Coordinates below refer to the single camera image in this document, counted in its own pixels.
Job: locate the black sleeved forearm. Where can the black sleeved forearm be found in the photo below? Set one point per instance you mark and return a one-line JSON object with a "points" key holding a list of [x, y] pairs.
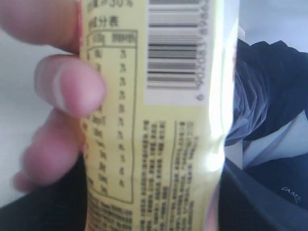
{"points": [[270, 118]]}

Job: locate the yellow juice bottle red cap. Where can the yellow juice bottle red cap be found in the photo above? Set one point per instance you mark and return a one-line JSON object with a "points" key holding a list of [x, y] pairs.
{"points": [[154, 150]]}

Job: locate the person's open bare hand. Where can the person's open bare hand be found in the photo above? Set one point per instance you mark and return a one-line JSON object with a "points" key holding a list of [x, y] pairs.
{"points": [[72, 87]]}

